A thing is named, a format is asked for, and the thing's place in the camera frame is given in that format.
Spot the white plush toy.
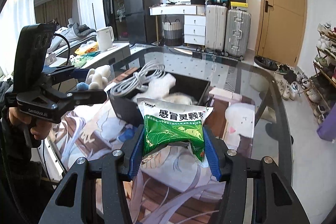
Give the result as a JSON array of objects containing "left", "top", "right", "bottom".
[{"left": 76, "top": 65, "right": 110, "bottom": 91}]

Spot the white charging cable bundle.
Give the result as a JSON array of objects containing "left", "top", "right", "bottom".
[{"left": 109, "top": 60, "right": 166, "bottom": 97}]

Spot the white green medicine packet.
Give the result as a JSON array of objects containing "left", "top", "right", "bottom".
[{"left": 138, "top": 99, "right": 214, "bottom": 165}]

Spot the person left hand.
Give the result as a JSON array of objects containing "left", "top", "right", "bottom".
[{"left": 9, "top": 107, "right": 52, "bottom": 140}]

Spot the black cardboard box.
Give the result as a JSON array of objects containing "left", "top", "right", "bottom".
[{"left": 108, "top": 73, "right": 210, "bottom": 126}]

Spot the white electric kettle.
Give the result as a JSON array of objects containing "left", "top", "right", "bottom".
[{"left": 96, "top": 26, "right": 114, "bottom": 52}]

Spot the grey low cabinet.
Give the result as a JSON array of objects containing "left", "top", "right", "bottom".
[{"left": 81, "top": 43, "right": 130, "bottom": 69}]

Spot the purple paper bag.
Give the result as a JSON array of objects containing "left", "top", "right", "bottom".
[{"left": 317, "top": 107, "right": 336, "bottom": 142}]

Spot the anime printed desk mat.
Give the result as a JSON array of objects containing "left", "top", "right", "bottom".
[{"left": 49, "top": 86, "right": 256, "bottom": 223}]

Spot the black refrigerator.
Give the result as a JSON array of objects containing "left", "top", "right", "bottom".
[{"left": 124, "top": 0, "right": 160, "bottom": 44}]

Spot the wooden shoe rack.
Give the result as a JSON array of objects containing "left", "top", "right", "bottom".
[{"left": 306, "top": 23, "right": 335, "bottom": 124}]

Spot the woven laundry basket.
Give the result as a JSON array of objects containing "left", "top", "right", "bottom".
[{"left": 162, "top": 18, "right": 183, "bottom": 47}]

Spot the white trash bin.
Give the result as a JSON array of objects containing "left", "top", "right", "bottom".
[{"left": 253, "top": 55, "right": 278, "bottom": 75}]

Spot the white vanity desk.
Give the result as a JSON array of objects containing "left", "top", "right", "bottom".
[{"left": 149, "top": 4, "right": 206, "bottom": 47}]

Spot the white suitcase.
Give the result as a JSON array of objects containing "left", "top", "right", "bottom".
[{"left": 205, "top": 5, "right": 228, "bottom": 52}]

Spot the silver suitcase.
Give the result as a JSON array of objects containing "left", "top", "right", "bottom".
[{"left": 224, "top": 9, "right": 251, "bottom": 60}]

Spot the wooden door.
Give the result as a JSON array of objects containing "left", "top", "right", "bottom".
[{"left": 255, "top": 0, "right": 307, "bottom": 66}]

